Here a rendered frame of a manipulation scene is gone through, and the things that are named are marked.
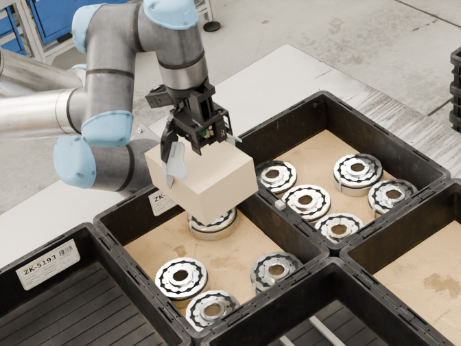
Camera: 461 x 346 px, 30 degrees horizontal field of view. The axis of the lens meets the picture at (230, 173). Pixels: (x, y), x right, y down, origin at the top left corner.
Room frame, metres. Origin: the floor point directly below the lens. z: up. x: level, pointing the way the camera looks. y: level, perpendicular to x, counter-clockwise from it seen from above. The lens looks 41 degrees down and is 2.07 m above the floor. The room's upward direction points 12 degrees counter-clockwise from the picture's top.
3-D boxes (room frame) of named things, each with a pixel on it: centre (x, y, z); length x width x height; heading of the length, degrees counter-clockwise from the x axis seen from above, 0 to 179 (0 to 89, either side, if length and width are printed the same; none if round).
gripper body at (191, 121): (1.14, 0.04, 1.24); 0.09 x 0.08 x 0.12; 32
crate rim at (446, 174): (1.30, -0.20, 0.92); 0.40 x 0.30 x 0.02; 27
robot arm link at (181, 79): (1.15, 0.04, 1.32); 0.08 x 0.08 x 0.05
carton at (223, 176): (1.16, 0.05, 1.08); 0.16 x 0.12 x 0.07; 31
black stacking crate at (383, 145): (1.30, -0.20, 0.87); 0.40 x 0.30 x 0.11; 27
